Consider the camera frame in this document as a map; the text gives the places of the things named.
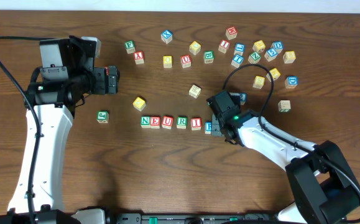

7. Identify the blue P wooden block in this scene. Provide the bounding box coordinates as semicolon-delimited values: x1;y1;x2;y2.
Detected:
205;121;212;134

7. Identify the blue D block near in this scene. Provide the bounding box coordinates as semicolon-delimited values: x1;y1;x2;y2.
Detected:
285;76;298;89

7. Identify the red u block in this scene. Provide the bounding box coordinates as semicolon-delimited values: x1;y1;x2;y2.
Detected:
162;116;173;129
180;55;192;68

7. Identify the yellow monkey picture block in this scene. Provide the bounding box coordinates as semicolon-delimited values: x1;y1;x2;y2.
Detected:
252;40;265;54

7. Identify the blue 2 wooden block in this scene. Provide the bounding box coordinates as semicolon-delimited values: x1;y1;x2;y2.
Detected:
239;93;247;105

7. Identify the yellow picture wooden block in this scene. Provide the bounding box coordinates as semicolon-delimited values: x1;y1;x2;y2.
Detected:
266;68;280;82

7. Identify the green N wooden block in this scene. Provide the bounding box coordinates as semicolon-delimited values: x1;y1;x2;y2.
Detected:
140;116;151;128

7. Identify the blue X wooden block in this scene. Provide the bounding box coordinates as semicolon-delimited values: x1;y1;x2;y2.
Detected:
160;30;173;44

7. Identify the blue D block far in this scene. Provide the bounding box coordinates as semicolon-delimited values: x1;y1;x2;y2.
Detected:
271;41;284;54

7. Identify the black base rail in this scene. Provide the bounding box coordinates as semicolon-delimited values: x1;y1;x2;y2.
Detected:
114;213;277;224

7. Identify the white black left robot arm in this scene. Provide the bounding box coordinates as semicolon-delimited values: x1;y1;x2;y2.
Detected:
0;66;120;223

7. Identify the yellow 8 wooden block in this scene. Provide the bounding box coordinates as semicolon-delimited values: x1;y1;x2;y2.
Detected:
283;51;297;64

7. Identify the green 7 wooden block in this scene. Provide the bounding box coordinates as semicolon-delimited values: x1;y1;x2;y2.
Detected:
278;100;291;113

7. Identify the blue d block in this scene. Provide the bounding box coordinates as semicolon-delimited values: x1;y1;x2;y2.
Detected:
271;41;284;54
285;76;298;89

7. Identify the green J wooden block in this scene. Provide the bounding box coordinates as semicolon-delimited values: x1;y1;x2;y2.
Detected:
96;111;109;123

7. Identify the green F wooden block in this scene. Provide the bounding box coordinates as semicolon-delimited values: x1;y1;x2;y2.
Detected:
124;40;136;54

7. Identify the red i block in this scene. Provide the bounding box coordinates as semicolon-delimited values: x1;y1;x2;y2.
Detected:
190;118;202;131
218;40;230;54

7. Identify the yellow block lower left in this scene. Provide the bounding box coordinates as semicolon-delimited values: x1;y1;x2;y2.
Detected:
132;96;146;111

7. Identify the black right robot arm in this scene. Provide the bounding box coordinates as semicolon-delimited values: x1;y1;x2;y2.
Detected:
213;106;360;223

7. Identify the green R wooden block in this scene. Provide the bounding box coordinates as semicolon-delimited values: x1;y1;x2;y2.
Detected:
176;116;187;129

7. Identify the red E wooden block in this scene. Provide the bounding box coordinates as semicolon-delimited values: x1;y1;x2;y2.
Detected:
150;116;160;129

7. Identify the red Y wooden block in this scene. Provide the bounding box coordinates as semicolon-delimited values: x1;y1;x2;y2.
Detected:
133;51;144;64

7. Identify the yellow block centre top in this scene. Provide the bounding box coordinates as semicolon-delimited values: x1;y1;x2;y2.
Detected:
189;41;201;55

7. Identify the blue 5 wooden block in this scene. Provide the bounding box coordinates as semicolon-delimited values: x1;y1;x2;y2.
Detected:
264;48;278;62

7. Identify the green B wooden block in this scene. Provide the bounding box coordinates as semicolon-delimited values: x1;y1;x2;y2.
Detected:
203;50;215;63

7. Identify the yellow O side block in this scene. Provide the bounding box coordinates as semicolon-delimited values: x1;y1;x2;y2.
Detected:
188;85;201;98

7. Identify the blue T wooden block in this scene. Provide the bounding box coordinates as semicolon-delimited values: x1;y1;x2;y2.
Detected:
231;54;244;68

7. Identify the green Z wooden block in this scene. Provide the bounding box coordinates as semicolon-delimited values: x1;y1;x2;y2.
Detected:
248;52;261;64

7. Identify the blue L wooden block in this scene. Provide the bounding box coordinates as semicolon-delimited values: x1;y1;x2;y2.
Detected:
234;43;246;56

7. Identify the yellow O top block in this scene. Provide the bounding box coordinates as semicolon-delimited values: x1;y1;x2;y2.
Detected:
163;55;173;68

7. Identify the red block far top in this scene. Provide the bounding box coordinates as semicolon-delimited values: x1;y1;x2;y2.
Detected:
226;26;238;40

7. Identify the yellow S wooden block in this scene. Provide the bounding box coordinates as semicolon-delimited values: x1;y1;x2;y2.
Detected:
252;76;265;89

